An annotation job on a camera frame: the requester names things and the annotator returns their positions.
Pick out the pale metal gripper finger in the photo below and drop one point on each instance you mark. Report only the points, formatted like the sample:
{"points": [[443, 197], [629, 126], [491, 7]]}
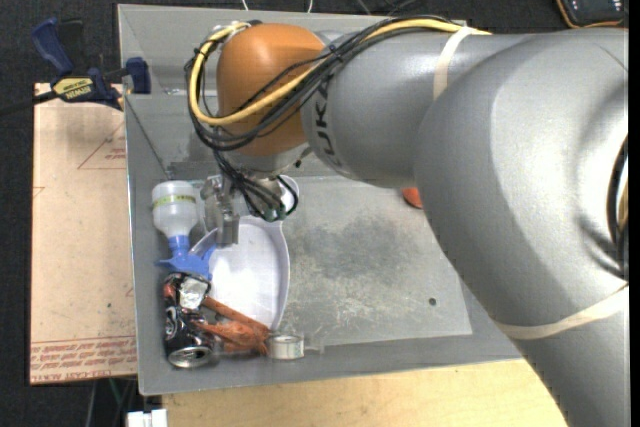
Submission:
{"points": [[212, 210], [229, 230]]}

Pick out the white spray bottle, blue trigger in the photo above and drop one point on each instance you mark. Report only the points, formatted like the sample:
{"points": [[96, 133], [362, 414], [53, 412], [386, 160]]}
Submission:
{"points": [[175, 210]]}

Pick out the white plastic bowl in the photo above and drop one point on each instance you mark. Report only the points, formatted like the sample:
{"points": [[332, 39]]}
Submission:
{"points": [[250, 275]]}

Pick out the crushed black drink can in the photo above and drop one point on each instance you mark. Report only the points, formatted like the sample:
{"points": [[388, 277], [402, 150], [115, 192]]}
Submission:
{"points": [[182, 335]]}

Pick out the grey metal bin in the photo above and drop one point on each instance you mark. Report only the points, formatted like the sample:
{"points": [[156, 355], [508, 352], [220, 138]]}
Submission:
{"points": [[350, 255]]}

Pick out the clear tape roll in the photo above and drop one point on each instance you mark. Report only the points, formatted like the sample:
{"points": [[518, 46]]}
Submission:
{"points": [[286, 347]]}

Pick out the brown cardboard board, red print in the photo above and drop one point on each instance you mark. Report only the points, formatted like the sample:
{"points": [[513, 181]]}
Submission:
{"points": [[80, 225]]}

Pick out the small orange object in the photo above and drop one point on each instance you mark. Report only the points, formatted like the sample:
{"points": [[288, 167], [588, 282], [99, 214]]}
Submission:
{"points": [[413, 198]]}

